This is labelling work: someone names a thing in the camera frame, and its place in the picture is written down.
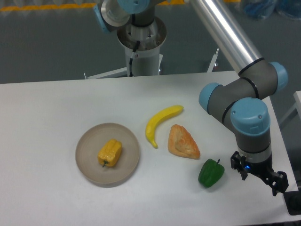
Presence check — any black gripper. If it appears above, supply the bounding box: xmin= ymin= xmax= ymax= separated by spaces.
xmin=230 ymin=151 xmax=289 ymax=196

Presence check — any triangular pastry bread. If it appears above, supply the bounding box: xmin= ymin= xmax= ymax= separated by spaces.
xmin=167 ymin=124 xmax=200 ymax=160

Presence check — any yellow banana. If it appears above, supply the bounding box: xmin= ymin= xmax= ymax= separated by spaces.
xmin=145 ymin=105 xmax=184 ymax=149

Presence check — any beige round plate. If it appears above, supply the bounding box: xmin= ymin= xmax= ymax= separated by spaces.
xmin=75 ymin=123 xmax=140 ymax=187

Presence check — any black cable on pedestal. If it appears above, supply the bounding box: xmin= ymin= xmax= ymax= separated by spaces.
xmin=128 ymin=40 xmax=141 ymax=77

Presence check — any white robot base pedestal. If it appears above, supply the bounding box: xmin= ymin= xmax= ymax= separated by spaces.
xmin=117 ymin=17 xmax=167 ymax=77

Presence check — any white metal frame bracket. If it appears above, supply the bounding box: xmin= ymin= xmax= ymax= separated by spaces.
xmin=207 ymin=48 xmax=219 ymax=73

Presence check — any green bell pepper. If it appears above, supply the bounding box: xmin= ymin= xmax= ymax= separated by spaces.
xmin=198 ymin=159 xmax=225 ymax=188

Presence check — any yellow bell pepper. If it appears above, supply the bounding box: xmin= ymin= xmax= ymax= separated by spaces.
xmin=97 ymin=139 xmax=122 ymax=168

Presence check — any black box at table corner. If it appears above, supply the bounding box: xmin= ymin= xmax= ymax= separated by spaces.
xmin=284 ymin=191 xmax=301 ymax=216

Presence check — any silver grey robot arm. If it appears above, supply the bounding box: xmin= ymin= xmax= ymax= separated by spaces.
xmin=93 ymin=0 xmax=288 ymax=194

